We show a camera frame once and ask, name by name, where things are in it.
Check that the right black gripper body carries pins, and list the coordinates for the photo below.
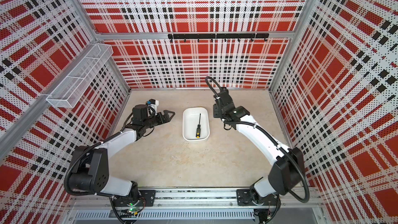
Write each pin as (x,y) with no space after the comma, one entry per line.
(218,112)

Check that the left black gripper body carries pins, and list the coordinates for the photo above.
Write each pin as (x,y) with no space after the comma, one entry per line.
(150,121)

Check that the black yellow screwdriver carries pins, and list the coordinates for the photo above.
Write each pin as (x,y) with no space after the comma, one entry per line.
(198,130)

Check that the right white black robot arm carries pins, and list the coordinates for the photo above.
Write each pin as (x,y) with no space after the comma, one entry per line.
(287,175)

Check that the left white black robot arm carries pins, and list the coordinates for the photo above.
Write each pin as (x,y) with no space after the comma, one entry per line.
(88,172)

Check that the white rectangular plastic bin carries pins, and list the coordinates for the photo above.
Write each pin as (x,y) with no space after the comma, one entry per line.
(190,122)

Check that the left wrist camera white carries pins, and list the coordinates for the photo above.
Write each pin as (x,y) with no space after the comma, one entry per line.
(153,103)

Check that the black wall hook rail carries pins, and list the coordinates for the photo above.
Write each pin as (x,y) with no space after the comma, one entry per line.
(250,36)

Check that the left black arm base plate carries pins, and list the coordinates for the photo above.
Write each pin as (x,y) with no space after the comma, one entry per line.
(144,198)

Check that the white wire mesh basket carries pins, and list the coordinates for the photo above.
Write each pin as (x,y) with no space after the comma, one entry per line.
(69,91)

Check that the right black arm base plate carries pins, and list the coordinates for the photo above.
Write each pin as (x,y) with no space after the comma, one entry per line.
(247,197)

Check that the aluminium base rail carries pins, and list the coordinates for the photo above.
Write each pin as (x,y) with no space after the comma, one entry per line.
(196,206)

